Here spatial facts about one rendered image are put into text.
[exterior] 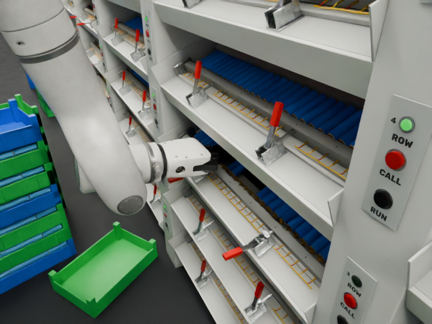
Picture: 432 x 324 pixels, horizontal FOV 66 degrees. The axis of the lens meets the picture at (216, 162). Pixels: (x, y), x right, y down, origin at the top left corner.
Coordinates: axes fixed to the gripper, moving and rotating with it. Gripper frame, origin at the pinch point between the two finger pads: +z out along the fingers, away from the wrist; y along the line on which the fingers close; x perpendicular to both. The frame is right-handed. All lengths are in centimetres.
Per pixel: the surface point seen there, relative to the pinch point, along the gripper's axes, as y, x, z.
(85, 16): 144, -13, -6
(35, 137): 45, 12, -38
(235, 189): -10.0, 3.6, -1.7
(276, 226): -23.7, 3.3, -1.2
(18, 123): 61, 13, -42
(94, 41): 159, 2, 0
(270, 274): -29.1, 8.5, -5.3
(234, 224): -15.5, 8.1, -4.6
